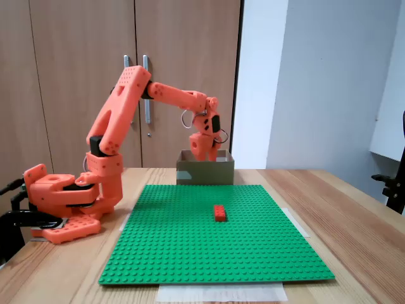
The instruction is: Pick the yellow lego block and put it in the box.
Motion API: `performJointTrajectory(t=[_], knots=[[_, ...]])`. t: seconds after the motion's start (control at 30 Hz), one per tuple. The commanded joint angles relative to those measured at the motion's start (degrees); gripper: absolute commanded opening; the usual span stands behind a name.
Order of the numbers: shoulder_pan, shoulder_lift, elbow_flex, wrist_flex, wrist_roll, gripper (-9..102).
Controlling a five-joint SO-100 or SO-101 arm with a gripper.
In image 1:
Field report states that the black stand bracket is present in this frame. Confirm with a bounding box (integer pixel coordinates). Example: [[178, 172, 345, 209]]
[[371, 110, 405, 216]]

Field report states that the black table clamp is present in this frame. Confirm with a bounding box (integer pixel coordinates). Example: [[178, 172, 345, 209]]
[[0, 208, 66, 265]]

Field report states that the green lego baseplate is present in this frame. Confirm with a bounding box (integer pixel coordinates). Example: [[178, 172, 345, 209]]
[[97, 184, 335, 286]]

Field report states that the open cardboard box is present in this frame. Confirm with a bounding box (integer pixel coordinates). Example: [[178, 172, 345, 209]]
[[175, 149, 235, 186]]

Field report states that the masking tape strip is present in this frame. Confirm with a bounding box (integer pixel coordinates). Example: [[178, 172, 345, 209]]
[[285, 207, 311, 239], [118, 206, 135, 232], [156, 281, 289, 303]]

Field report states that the white board panel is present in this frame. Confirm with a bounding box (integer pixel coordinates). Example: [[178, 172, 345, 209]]
[[369, 0, 405, 163]]

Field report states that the red lego block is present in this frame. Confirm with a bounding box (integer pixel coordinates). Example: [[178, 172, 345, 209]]
[[213, 205, 228, 222]]

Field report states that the wooden cabinet door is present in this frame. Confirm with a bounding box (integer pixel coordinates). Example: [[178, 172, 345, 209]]
[[135, 0, 243, 168], [0, 0, 53, 178], [28, 0, 142, 168]]

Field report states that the wrist servo cable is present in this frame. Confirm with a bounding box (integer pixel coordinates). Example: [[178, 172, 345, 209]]
[[180, 109, 194, 129]]

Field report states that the black cable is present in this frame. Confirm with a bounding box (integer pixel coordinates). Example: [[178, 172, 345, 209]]
[[0, 178, 26, 196], [10, 191, 31, 213]]

